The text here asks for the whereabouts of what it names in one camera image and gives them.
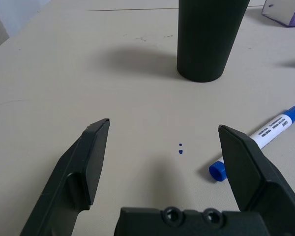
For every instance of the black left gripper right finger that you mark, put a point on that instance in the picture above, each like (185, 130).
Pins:
(255, 177)

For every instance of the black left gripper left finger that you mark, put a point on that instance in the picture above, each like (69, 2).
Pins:
(71, 172)

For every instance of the blue capped whiteboard marker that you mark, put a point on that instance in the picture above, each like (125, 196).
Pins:
(270, 127)

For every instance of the black pen holder cup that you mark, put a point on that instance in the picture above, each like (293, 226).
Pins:
(206, 37)

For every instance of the purple tissue pack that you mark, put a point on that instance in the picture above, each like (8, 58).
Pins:
(292, 17)

